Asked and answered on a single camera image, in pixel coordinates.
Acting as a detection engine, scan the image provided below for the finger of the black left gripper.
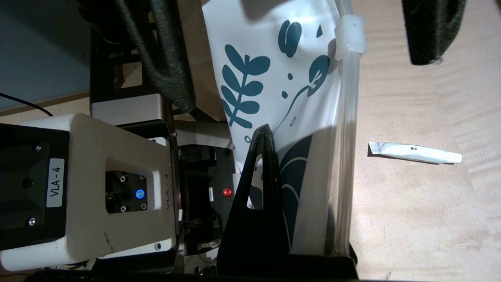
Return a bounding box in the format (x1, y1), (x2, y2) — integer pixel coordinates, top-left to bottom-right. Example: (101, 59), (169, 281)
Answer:
(115, 0), (197, 113)
(402, 0), (467, 65)

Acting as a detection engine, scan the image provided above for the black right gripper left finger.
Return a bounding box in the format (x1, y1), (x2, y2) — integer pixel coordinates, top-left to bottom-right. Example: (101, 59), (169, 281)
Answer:
(217, 125), (290, 256)

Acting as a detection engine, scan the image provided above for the small white toothpaste tube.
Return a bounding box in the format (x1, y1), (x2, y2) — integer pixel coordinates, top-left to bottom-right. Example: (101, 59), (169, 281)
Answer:
(368, 141), (463, 165)

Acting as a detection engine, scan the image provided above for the white floral plastic bag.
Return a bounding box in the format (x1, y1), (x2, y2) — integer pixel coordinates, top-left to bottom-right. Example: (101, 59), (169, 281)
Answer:
(202, 0), (368, 255)

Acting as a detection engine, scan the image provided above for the grey floor mat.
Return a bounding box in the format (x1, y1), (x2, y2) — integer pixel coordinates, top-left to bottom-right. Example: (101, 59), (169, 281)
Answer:
(0, 0), (91, 111)

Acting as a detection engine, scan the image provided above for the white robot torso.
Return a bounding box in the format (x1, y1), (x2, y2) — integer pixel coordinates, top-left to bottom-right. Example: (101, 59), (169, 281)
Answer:
(0, 114), (184, 271)

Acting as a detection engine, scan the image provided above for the thin black floor cable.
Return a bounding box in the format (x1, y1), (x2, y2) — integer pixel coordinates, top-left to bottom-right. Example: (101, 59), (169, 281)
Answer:
(0, 92), (54, 117)

